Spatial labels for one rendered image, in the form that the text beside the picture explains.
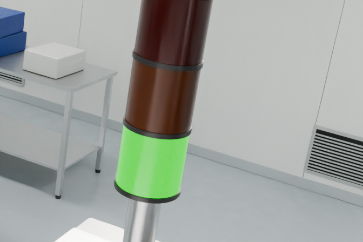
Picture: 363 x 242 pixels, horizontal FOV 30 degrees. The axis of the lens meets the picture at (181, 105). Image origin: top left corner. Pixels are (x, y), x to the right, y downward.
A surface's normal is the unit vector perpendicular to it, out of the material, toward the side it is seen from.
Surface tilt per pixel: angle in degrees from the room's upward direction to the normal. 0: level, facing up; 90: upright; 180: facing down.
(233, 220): 0
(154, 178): 90
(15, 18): 90
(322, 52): 90
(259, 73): 90
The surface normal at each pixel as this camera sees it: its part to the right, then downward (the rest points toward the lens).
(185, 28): 0.30, 0.34
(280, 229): 0.16, -0.94
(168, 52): 0.00, 0.31
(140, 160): -0.31, 0.25
